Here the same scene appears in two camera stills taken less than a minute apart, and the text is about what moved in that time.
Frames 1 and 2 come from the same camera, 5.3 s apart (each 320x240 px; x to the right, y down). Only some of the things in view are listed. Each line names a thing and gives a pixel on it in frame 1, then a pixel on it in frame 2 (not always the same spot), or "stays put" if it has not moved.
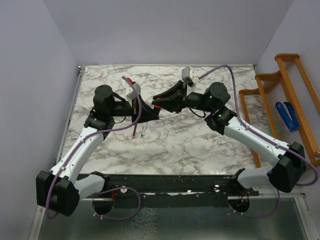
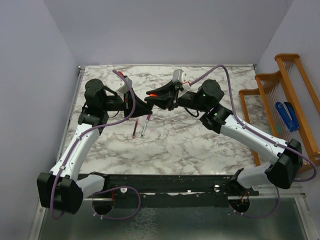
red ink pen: [133, 135] stays put
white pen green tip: [143, 131] stays put
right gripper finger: [179, 87] → [168, 88]
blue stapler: [289, 115] stays put
